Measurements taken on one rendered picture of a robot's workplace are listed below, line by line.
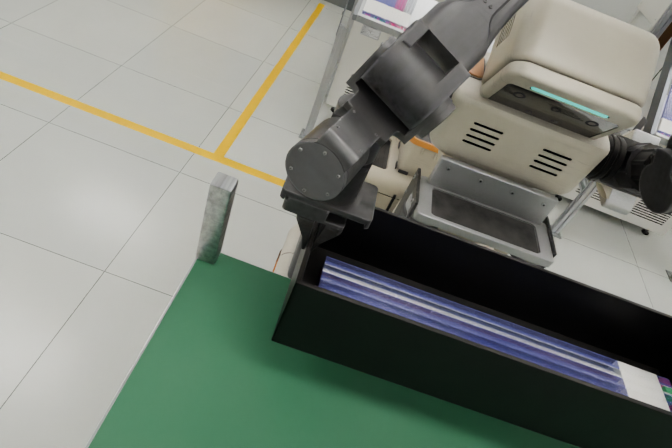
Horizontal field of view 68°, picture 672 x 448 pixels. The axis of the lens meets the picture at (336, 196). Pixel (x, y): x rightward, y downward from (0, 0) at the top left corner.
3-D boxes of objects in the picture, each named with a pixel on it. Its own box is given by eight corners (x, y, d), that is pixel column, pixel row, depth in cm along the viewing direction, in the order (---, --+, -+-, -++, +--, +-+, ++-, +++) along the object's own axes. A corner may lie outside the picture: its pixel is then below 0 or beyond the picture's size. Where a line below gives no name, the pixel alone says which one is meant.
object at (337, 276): (652, 390, 72) (668, 378, 70) (669, 438, 66) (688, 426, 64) (319, 271, 69) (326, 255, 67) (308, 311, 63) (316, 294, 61)
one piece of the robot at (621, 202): (593, 169, 96) (635, 127, 88) (616, 178, 96) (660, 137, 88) (600, 207, 89) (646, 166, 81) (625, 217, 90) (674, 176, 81)
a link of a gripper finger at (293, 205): (322, 274, 59) (348, 219, 53) (265, 253, 59) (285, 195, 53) (332, 236, 64) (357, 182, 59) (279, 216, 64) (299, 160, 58)
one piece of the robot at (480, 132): (340, 220, 135) (437, 22, 90) (470, 267, 138) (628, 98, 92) (317, 303, 118) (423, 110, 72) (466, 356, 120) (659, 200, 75)
